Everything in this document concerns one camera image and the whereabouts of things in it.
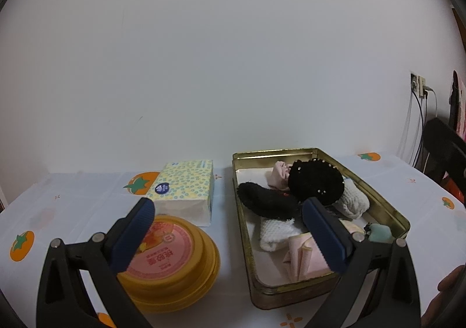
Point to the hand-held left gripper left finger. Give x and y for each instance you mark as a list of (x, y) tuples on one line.
[(134, 233)]

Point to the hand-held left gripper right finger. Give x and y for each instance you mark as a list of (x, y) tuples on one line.
[(324, 237)]

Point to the pink cloth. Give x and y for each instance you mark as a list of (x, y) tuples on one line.
[(304, 258)]

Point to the black beaded cloth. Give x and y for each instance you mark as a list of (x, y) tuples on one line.
[(316, 182)]

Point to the gold tin box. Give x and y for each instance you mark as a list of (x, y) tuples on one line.
[(262, 288)]

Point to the person's right hand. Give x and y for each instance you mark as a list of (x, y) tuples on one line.
[(449, 282)]

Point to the white sock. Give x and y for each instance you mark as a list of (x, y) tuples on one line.
[(353, 200), (276, 235)]

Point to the round yellow container pink lid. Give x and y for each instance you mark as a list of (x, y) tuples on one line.
[(174, 277)]

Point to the dotted tissue pack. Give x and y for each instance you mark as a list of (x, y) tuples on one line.
[(185, 186)]

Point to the white persimmon print tablecloth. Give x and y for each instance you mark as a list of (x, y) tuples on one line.
[(72, 197)]

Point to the pink scrunchie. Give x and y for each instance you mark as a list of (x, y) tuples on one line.
[(278, 177)]

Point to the black chair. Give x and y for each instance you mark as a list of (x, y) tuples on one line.
[(442, 146)]

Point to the white wall socket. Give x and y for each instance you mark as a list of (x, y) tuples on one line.
[(418, 84)]

